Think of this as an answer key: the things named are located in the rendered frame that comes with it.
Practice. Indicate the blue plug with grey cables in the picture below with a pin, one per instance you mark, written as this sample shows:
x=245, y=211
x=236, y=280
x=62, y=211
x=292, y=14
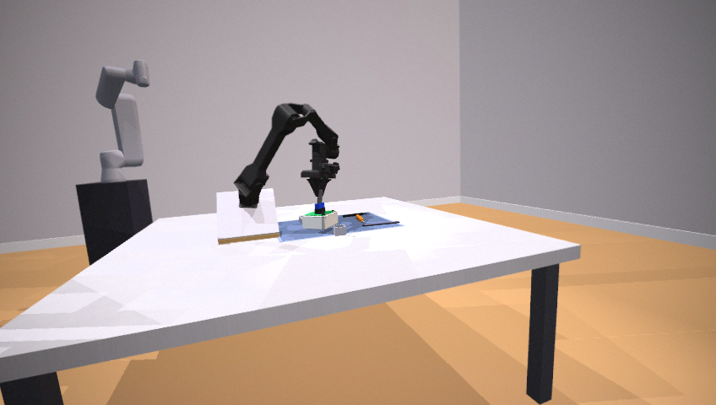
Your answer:
x=319, y=203

